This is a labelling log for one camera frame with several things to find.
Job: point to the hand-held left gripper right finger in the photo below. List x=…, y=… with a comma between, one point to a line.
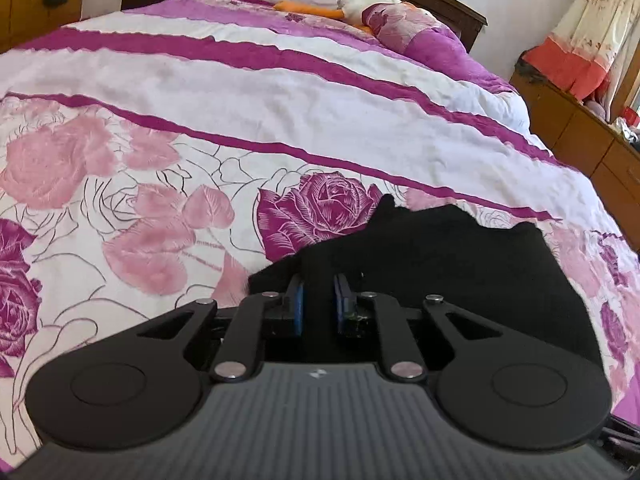
x=341, y=302

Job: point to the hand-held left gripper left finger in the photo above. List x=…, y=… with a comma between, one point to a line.
x=298, y=300

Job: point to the black garment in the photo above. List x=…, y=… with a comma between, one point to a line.
x=460, y=265

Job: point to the floral purple and white bedspread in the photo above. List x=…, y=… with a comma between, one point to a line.
x=200, y=85

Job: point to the folded floral purple quilt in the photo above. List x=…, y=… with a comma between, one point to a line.
x=430, y=40

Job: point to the wooden dresser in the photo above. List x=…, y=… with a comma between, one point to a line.
x=565, y=125

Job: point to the white and orange plush duck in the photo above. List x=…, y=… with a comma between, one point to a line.
x=360, y=7

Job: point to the cream and orange curtain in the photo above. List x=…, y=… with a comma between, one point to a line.
x=585, y=25

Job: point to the wooden wardrobe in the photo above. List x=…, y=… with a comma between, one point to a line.
x=30, y=5

